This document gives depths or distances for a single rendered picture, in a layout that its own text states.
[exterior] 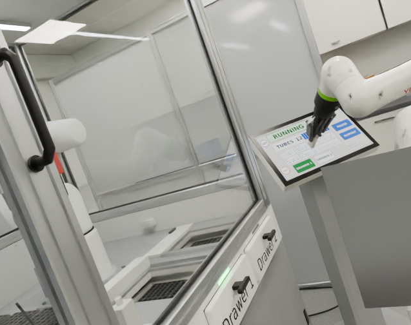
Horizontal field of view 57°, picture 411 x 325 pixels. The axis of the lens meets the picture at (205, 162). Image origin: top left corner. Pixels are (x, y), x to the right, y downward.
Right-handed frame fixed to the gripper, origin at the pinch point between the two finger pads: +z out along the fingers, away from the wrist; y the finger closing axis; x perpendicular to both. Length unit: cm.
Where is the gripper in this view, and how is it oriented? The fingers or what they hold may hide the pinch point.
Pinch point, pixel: (312, 140)
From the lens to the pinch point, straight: 160.0
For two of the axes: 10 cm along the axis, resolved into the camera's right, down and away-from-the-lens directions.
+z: -0.1, 5.9, 8.1
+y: -9.0, 3.5, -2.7
